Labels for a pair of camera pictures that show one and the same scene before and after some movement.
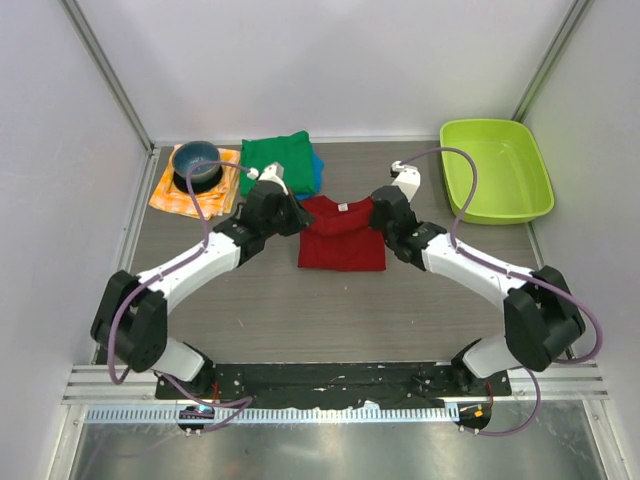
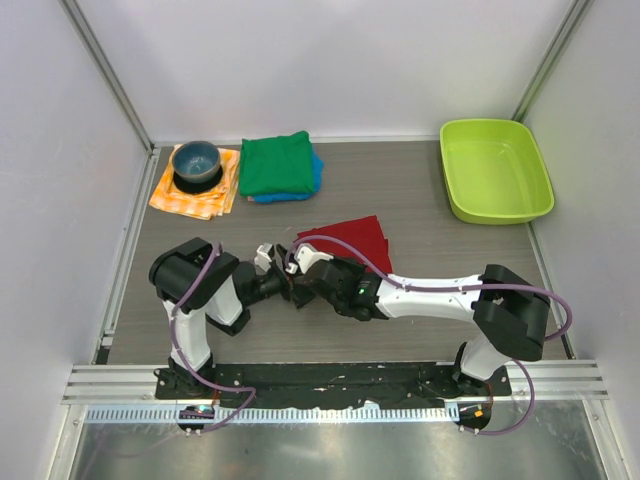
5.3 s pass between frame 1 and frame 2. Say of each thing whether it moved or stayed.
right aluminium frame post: stayed
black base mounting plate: stayed
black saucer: stayed
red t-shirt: moved
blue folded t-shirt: stayed
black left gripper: moved
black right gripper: moved
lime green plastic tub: stayed
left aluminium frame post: stayed
